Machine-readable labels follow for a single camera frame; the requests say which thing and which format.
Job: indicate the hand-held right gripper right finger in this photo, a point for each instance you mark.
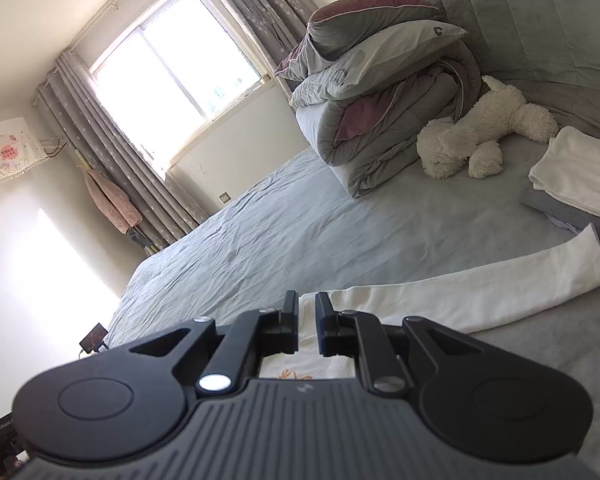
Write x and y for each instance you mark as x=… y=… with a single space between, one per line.
x=322 y=322

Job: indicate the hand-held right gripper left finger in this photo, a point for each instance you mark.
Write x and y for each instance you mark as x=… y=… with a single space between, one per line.
x=291 y=322

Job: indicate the white long-sleeve sweatshirt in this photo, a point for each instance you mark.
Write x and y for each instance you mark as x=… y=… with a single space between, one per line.
x=480 y=290

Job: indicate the black clothes rack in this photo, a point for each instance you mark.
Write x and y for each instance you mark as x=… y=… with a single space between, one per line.
x=140 y=241

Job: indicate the black phone on stand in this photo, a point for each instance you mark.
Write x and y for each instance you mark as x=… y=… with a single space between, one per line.
x=94 y=339

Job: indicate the folded grey quilt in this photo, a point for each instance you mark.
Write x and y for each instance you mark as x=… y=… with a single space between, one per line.
x=380 y=135

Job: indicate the pink hanging garment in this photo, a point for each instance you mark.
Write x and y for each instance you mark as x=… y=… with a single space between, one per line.
x=112 y=200

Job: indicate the grey star curtain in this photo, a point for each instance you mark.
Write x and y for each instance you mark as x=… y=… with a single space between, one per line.
x=260 y=0
x=115 y=150

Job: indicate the white plush dog toy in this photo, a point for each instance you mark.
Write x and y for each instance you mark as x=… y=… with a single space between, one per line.
x=480 y=130

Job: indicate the folded lavender garment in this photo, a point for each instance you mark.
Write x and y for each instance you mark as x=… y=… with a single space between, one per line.
x=565 y=222

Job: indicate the light grey pillow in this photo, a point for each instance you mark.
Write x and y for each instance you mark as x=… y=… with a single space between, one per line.
x=395 y=55

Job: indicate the window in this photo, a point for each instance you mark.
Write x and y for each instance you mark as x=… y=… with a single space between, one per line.
x=175 y=60

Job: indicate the folded white garment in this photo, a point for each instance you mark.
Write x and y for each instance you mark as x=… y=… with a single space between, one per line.
x=580 y=170

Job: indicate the grey quilted headboard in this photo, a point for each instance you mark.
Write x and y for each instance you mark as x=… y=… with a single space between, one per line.
x=505 y=20

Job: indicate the wall socket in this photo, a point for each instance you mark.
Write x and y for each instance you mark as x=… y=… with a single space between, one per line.
x=224 y=197

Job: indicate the white fringed wall cloth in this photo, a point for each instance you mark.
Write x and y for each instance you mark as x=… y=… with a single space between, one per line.
x=7 y=150

